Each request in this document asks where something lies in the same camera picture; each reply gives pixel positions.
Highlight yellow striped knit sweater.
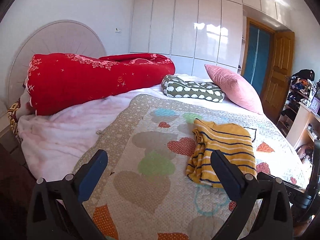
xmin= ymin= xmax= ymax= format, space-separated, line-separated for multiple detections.
xmin=185 ymin=119 xmax=257 ymax=188

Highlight pink fluffy blanket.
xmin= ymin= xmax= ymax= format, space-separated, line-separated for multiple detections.
xmin=17 ymin=83 xmax=163 ymax=183

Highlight cluttered shelf unit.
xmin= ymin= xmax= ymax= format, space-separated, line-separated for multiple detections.
xmin=277 ymin=69 xmax=319 ymax=163

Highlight beige heart patchwork quilt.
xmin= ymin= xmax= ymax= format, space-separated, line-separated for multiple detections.
xmin=78 ymin=95 xmax=311 ymax=239

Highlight pink checked cushion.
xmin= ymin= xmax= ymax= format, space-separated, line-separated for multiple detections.
xmin=204 ymin=64 xmax=264 ymax=114

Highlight red patterned duvet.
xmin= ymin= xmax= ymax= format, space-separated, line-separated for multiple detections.
xmin=25 ymin=53 xmax=175 ymax=115

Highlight wooden door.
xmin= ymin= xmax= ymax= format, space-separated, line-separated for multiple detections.
xmin=241 ymin=17 xmax=295 ymax=123

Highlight green hedgehog print pillow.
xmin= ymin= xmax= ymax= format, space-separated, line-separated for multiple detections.
xmin=161 ymin=75 xmax=225 ymax=102

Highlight white round headboard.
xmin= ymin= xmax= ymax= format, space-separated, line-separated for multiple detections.
xmin=5 ymin=20 xmax=106 ymax=106

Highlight white wardrobe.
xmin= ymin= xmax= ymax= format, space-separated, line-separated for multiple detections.
xmin=130 ymin=0 xmax=290 ymax=79

